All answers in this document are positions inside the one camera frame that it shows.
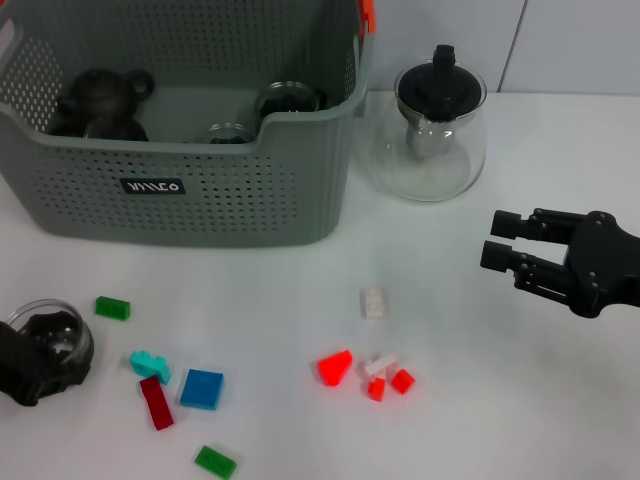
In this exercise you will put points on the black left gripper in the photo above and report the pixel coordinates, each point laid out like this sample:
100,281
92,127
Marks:
15,365

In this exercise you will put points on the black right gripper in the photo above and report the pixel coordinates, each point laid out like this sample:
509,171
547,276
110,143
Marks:
592,265

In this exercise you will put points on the teal brick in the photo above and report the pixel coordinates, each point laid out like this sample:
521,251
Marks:
150,366

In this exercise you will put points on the dark red long brick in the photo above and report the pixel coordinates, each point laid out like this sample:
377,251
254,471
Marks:
157,404

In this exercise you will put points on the grey-green perforated storage bin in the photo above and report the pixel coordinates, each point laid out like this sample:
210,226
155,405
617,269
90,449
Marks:
225,200

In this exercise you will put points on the green flat brick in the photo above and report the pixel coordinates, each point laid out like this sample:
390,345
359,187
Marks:
216,461
112,307

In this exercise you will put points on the clear glass teapot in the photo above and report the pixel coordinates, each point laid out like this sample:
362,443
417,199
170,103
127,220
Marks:
435,170

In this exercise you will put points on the blue square brick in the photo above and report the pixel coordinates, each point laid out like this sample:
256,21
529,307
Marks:
202,389

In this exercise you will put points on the steel teapot infuser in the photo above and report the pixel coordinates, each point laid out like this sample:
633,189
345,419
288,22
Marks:
425,137

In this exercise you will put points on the white two-stud brick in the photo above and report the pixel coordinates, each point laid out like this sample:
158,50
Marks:
374,303

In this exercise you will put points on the small red brick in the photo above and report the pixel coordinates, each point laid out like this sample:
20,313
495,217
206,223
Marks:
376,390
402,381

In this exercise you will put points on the black glass teapot lid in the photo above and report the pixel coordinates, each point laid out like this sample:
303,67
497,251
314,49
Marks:
440,87

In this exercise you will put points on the translucent white brick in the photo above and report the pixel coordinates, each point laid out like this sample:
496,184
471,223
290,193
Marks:
380,365

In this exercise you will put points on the large red sloped brick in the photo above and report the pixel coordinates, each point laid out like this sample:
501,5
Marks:
334,369

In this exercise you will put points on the dark clay teapot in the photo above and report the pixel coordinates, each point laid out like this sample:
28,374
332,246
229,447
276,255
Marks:
102,95

